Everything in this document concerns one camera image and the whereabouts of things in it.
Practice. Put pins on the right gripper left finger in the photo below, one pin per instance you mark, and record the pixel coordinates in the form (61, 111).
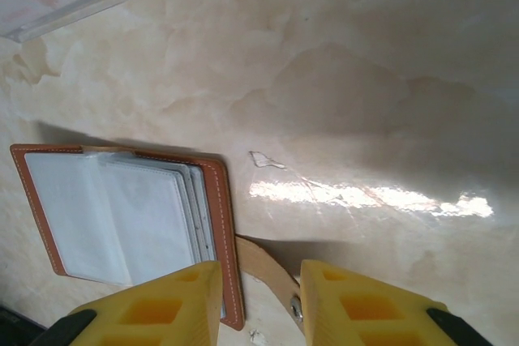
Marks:
(162, 305)

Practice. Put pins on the brown leather card holder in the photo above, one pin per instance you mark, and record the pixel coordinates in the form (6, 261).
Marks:
(121, 216)

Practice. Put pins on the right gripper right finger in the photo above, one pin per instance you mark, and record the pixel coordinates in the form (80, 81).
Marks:
(365, 313)

